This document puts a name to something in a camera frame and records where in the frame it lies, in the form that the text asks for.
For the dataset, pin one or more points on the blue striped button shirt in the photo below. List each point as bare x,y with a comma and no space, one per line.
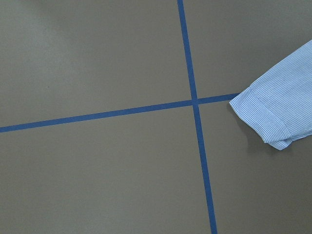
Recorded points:
278,105

